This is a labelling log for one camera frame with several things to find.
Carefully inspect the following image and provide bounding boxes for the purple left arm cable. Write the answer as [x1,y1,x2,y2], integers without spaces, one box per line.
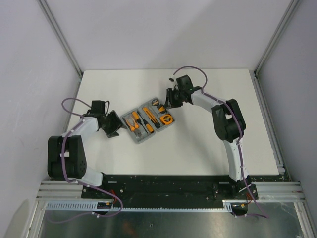
[47,98,124,224]

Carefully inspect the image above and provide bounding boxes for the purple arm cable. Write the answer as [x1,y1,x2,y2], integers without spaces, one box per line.
[172,66,270,219]
[47,98,124,224]

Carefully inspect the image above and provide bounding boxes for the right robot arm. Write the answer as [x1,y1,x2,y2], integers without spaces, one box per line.
[164,75,249,199]

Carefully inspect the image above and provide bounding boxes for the grey slotted cable duct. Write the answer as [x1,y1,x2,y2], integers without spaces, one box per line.
[46,199,232,212]

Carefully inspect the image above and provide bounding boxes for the orange handle pliers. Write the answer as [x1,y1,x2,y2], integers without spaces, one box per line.
[125,117,142,138]

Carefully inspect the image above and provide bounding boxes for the orange handle slim screwdriver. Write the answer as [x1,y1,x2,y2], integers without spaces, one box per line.
[139,114,154,133]

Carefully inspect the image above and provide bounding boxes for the aluminium frame rail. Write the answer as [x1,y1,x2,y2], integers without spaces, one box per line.
[35,0,84,79]

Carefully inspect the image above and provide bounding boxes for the grey plastic tool case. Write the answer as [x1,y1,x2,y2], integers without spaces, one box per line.
[120,97,175,144]

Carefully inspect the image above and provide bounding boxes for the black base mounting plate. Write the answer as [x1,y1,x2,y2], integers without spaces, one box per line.
[51,175,292,201]

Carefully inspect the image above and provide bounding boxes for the orange black utility knife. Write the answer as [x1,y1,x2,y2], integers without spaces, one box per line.
[142,107,160,129]

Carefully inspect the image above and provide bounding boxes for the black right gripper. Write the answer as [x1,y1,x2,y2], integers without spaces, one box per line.
[164,88,184,109]

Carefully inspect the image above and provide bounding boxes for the orange tape measure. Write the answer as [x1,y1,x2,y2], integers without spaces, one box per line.
[160,114,174,125]

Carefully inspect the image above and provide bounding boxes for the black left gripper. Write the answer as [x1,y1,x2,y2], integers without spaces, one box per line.
[101,111,126,138]

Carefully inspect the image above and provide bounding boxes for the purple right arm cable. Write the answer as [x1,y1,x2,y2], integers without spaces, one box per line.
[172,66,270,219]

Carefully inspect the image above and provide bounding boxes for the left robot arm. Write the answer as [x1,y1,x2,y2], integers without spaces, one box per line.
[47,100,123,198]

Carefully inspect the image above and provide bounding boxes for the orange handle thick screwdriver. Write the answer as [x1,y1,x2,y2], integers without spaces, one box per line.
[132,111,146,130]

